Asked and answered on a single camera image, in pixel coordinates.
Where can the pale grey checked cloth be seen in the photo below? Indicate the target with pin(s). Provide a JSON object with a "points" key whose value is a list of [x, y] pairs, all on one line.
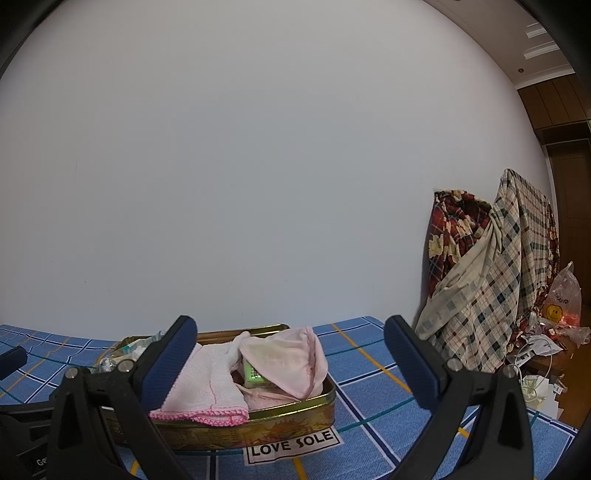
{"points": [[461, 286]]}

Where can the red floral plaid cloth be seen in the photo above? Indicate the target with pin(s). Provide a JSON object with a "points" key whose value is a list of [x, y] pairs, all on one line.
{"points": [[452, 230]]}

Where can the wooden side table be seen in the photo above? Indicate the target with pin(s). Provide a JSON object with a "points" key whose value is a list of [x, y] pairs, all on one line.
{"points": [[575, 374]]}

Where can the pale pink cloth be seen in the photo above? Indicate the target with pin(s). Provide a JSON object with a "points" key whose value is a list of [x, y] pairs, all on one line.
{"points": [[281, 360]]}

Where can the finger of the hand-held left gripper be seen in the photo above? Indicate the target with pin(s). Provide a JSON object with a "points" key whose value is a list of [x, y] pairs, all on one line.
{"points": [[11, 362]]}

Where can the wooden wardrobe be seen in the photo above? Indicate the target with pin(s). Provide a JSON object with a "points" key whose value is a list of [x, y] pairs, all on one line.
{"points": [[568, 138]]}

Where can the white paper sheets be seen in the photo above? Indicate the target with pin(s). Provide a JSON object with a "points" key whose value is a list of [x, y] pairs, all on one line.
{"points": [[540, 392]]}

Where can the blue plaid bed sheet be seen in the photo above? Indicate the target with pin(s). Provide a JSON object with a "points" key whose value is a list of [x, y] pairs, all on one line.
{"points": [[364, 369]]}

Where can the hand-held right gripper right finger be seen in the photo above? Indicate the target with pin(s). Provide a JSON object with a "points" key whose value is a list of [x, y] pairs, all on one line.
{"points": [[411, 364]]}

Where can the clear smiley plastic bag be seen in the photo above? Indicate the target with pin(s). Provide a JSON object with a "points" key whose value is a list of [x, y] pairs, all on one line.
{"points": [[563, 300]]}

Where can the cream plaid cloth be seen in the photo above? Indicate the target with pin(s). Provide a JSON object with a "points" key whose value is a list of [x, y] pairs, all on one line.
{"points": [[512, 277]]}

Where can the green tissue pack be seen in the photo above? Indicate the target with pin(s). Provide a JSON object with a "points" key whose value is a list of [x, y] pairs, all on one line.
{"points": [[254, 374]]}

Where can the pink trimmed towel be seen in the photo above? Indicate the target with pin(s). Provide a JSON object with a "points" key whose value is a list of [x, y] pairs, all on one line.
{"points": [[203, 383]]}

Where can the gold metal tin box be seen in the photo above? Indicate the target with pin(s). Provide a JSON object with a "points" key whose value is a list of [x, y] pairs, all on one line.
{"points": [[277, 427]]}

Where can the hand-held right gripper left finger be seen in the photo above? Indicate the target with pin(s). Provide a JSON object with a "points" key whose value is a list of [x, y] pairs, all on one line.
{"points": [[168, 364]]}

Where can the white printed label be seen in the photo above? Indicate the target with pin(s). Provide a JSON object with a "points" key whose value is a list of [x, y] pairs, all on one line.
{"points": [[291, 446]]}

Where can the pile of crumpled wrappers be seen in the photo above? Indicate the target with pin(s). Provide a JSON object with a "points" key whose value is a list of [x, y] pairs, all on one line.
{"points": [[554, 330]]}

